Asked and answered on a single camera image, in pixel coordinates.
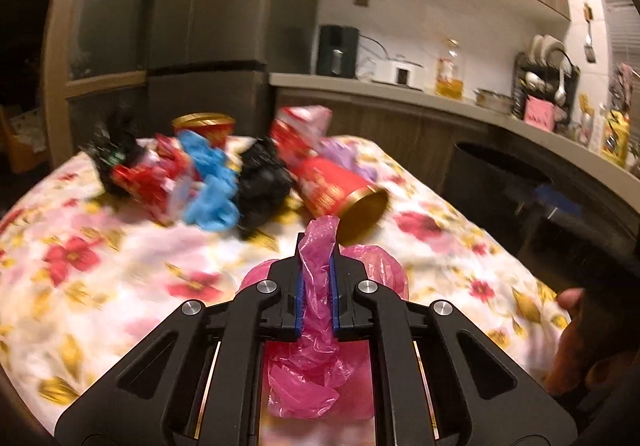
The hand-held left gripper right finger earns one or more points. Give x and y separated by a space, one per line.
334 306

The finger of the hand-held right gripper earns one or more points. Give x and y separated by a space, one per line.
552 198

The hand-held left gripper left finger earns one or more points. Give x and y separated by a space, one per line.
300 306

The pink plastic bag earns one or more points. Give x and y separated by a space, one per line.
320 276

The black trash bin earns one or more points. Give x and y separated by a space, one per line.
480 181

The black plastic bag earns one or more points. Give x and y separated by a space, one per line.
262 186

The blue plastic bag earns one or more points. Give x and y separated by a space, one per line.
212 201

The red crinkled snack wrapper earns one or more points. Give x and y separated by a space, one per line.
145 183

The person's right hand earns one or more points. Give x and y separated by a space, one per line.
570 346

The white bottle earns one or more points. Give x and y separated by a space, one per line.
598 128

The yellow detergent bottle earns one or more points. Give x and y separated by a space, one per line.
616 140

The pink utensil holder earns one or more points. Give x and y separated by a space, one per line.
539 113

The white ladle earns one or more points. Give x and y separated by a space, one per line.
561 90

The metal bowl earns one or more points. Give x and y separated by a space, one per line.
495 100

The red paper cup lying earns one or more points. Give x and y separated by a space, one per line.
330 186

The hanging dish rag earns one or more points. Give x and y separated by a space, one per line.
624 85

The black dish rack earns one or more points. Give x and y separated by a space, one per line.
545 60

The hanging metal spatula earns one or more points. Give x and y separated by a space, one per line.
590 45

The cooking oil bottle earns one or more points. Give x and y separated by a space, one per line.
447 75

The kitchen counter with wooden cabinets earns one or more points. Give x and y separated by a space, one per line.
400 125

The red and white snack package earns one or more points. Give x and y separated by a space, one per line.
297 130

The floral tablecloth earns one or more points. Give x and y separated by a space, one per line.
125 301

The window blind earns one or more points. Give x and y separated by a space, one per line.
622 20

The white electric cooker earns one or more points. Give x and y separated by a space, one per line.
400 73

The red can with gold rim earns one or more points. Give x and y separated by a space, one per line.
205 128

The black bag with green print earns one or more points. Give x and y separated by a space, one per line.
112 145

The black air fryer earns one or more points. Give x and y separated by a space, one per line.
337 50

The grey refrigerator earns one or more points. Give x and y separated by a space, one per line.
225 0

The orange box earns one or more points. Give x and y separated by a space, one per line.
27 145

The wood framed glass door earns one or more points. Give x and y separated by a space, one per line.
115 30

